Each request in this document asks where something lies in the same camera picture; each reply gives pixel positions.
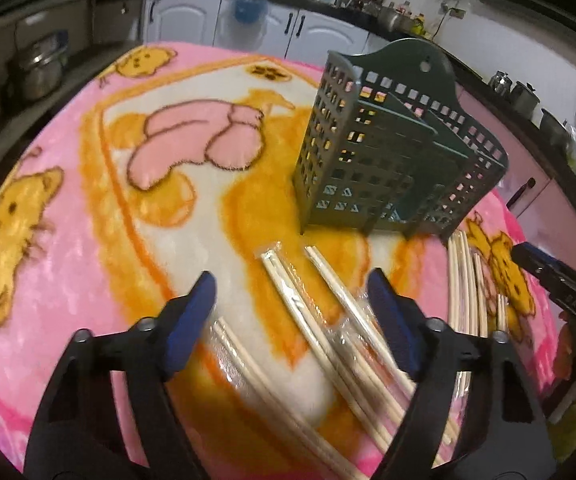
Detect chopsticks pair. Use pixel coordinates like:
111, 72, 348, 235
211, 318, 367, 480
303, 244, 462, 449
259, 246, 404, 452

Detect steel pots on shelf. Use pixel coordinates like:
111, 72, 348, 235
8, 29, 69, 102

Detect blue hanging bin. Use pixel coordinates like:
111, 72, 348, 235
233, 0, 268, 25

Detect steel kettle on counter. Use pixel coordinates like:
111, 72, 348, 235
488, 70, 512, 99

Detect pink cartoon fleece blanket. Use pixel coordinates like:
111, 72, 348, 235
0, 42, 555, 479

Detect dark green utensil basket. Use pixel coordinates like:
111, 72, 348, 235
292, 38, 508, 240

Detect bare chopsticks bundle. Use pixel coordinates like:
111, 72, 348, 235
448, 230, 509, 337

